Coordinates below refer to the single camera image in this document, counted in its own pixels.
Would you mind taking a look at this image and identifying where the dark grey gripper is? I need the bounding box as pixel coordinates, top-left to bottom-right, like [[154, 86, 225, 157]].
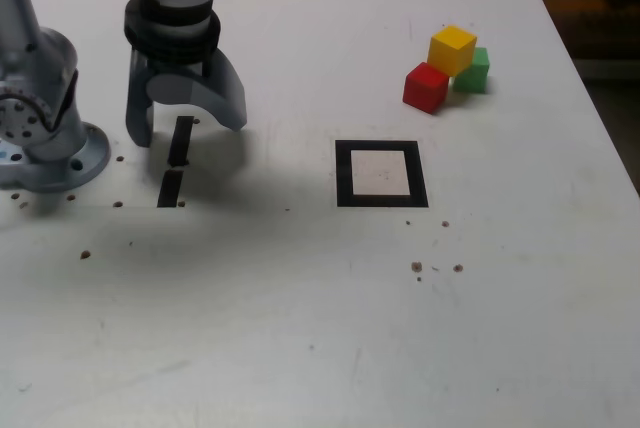
[[124, 49, 249, 149]]

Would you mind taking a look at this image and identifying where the red cube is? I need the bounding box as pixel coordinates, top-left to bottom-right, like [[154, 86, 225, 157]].
[[402, 61, 450, 116]]

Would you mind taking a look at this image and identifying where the yellow cube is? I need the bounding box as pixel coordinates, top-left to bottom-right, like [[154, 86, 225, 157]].
[[427, 24, 478, 78]]

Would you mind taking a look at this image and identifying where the green cube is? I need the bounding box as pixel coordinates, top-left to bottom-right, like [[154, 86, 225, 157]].
[[452, 46, 491, 94]]

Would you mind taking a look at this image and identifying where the black tape square outline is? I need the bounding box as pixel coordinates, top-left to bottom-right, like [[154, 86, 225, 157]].
[[334, 139, 430, 209]]

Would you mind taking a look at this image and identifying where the black tape strip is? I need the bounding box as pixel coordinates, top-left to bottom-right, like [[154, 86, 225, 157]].
[[156, 115, 195, 209]]

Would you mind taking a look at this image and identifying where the brown wooden background furniture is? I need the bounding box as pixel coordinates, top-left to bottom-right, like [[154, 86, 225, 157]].
[[517, 0, 640, 80]]

